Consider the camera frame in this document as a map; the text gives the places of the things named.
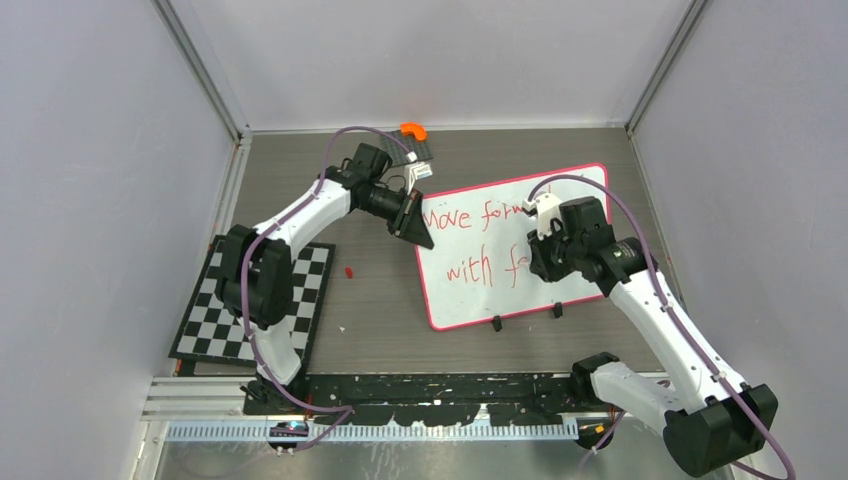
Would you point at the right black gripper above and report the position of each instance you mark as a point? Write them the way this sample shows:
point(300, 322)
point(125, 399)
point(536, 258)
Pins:
point(541, 263)

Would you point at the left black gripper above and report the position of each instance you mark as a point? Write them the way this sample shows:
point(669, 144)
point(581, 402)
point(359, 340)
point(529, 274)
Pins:
point(408, 222)

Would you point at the pink framed whiteboard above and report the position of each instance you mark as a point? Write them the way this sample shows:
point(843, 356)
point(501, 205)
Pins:
point(478, 268)

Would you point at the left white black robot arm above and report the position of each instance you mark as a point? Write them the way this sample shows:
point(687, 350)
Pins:
point(256, 280)

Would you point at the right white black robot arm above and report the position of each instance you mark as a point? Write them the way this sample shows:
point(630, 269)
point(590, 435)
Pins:
point(709, 416)

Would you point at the grey studded baseplate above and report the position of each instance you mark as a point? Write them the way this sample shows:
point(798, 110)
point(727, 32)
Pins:
point(400, 142)

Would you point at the orange curved plastic piece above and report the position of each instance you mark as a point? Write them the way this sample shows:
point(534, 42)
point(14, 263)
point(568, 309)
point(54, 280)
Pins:
point(414, 130)

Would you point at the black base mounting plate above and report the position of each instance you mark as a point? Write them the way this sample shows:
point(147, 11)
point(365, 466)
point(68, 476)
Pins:
point(433, 399)

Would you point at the black white checkerboard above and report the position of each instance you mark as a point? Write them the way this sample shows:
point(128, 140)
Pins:
point(209, 333)

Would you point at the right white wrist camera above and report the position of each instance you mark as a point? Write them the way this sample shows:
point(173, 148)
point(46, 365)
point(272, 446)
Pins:
point(546, 210)

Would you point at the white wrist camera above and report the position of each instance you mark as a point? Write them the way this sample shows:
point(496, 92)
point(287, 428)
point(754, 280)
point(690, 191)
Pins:
point(415, 169)
point(546, 210)

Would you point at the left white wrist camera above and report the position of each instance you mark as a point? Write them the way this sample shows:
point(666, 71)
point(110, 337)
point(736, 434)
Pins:
point(415, 169)

